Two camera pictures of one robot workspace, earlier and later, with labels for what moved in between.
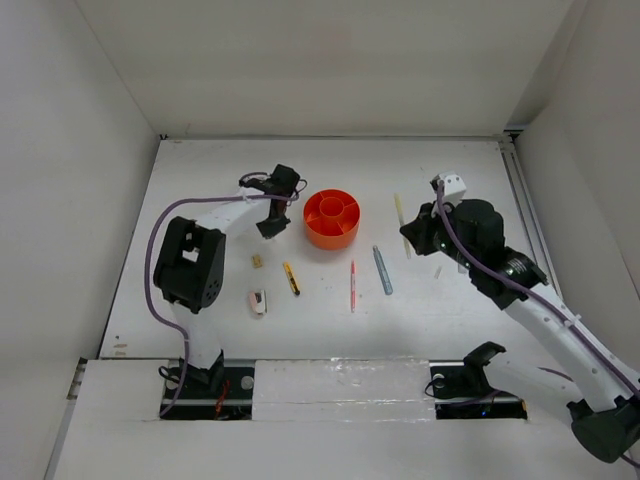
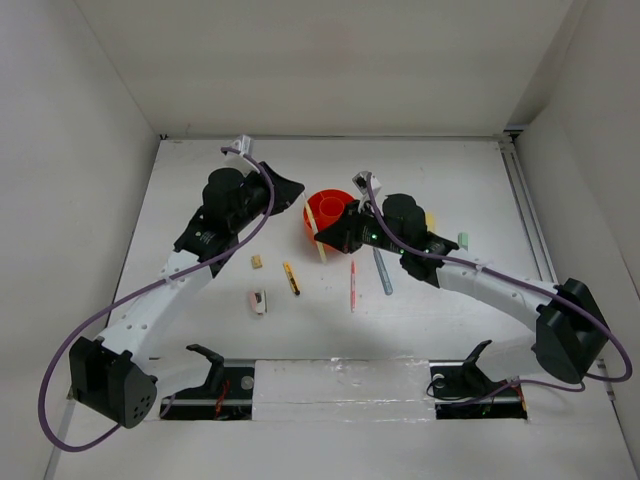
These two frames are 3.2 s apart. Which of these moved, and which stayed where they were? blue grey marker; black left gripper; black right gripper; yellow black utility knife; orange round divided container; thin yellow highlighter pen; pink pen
Moved: thin yellow highlighter pen; black right gripper; black left gripper
Stayed: blue grey marker; orange round divided container; pink pen; yellow black utility knife
